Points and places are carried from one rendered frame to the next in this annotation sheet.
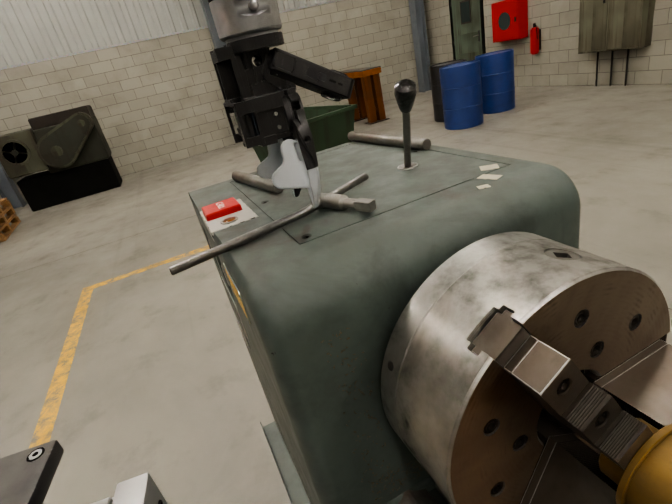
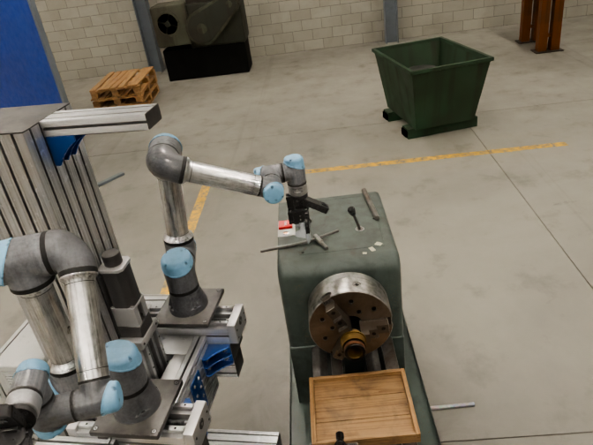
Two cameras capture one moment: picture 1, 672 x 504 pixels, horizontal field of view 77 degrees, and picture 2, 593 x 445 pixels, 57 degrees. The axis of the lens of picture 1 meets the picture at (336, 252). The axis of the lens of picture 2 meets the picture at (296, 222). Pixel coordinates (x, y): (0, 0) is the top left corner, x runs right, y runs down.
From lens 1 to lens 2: 1.68 m
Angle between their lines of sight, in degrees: 20
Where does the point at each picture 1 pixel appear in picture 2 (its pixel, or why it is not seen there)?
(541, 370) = (329, 308)
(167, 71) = not seen: outside the picture
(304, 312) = (290, 276)
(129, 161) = (263, 42)
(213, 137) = (353, 30)
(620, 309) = (366, 303)
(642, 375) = (371, 323)
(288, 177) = (300, 234)
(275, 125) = (299, 219)
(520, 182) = (377, 255)
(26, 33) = not seen: outside the picture
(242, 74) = (292, 204)
